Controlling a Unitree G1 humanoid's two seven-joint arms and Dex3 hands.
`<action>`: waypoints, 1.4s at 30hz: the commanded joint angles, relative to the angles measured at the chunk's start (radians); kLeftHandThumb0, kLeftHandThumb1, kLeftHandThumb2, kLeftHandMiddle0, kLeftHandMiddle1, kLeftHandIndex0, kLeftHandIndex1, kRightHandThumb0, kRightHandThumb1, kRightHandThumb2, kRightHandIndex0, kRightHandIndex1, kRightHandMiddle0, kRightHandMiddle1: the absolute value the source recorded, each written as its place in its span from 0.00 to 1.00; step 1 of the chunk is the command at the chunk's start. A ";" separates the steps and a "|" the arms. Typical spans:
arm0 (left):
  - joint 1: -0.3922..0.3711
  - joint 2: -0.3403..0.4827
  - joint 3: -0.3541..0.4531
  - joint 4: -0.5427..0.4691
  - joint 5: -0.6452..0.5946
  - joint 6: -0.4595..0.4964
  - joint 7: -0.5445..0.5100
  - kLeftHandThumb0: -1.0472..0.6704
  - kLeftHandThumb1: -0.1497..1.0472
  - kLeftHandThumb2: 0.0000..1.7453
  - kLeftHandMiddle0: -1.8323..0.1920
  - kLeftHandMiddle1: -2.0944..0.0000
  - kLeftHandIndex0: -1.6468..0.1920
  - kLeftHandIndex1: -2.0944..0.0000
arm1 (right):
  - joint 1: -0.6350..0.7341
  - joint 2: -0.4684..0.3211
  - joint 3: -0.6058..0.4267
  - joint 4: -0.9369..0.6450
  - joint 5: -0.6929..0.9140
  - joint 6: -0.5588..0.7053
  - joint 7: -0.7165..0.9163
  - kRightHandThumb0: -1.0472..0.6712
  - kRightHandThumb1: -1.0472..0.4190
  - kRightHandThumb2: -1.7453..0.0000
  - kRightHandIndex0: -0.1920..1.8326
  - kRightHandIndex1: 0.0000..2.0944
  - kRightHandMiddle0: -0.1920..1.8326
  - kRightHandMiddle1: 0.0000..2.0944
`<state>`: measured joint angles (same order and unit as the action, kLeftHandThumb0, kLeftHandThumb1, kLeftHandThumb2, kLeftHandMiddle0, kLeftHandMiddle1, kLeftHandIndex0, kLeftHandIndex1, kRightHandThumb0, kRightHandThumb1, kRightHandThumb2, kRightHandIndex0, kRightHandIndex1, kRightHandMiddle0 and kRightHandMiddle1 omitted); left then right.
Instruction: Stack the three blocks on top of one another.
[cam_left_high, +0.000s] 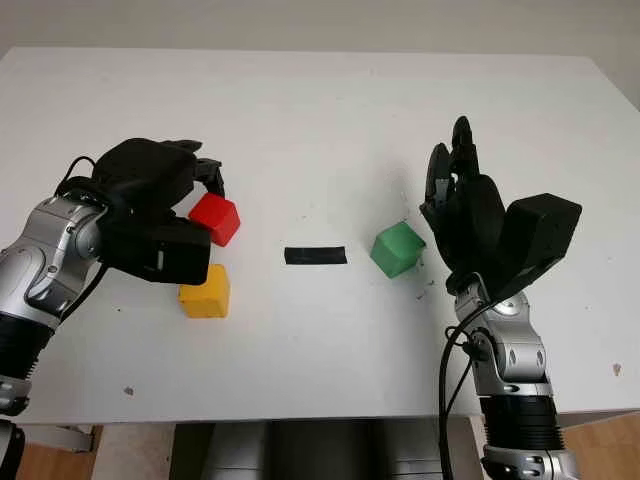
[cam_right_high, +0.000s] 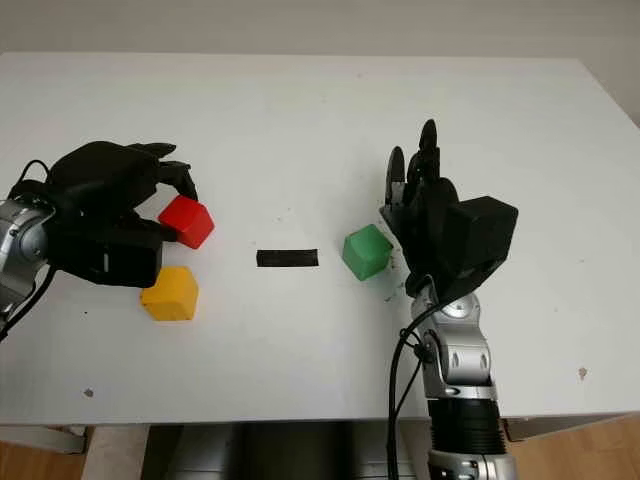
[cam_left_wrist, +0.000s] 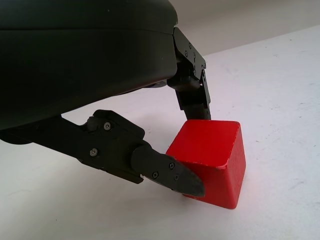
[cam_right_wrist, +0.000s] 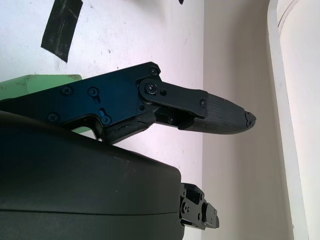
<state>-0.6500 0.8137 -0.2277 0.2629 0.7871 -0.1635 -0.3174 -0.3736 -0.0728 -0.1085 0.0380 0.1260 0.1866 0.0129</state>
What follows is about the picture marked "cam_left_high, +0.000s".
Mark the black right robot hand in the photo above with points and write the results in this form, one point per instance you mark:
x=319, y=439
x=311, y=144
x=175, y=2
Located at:
x=472, y=225

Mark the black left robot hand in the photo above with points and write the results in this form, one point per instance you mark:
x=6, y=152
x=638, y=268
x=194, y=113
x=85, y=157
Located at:
x=145, y=175

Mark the green cube block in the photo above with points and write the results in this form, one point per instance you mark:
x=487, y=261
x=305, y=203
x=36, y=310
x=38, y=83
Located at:
x=397, y=250

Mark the red cube block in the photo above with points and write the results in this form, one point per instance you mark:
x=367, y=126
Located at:
x=217, y=217

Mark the yellow cube block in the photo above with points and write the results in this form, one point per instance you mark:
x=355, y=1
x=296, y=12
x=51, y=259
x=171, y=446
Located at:
x=205, y=295

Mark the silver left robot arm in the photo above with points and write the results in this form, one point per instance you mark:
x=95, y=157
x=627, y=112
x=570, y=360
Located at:
x=45, y=250

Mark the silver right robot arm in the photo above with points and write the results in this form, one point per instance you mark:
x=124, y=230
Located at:
x=515, y=360

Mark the black tape strip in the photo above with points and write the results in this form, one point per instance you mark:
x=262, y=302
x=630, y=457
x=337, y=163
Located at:
x=315, y=255

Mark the grey robot torso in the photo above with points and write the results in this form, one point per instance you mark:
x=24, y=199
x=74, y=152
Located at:
x=320, y=450

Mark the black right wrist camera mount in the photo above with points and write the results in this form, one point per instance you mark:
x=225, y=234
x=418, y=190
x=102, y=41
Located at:
x=540, y=235

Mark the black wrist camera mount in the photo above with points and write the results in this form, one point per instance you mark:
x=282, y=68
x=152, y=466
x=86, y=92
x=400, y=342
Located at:
x=540, y=235
x=170, y=250

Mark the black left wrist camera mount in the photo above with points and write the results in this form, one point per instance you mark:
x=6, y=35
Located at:
x=170, y=250

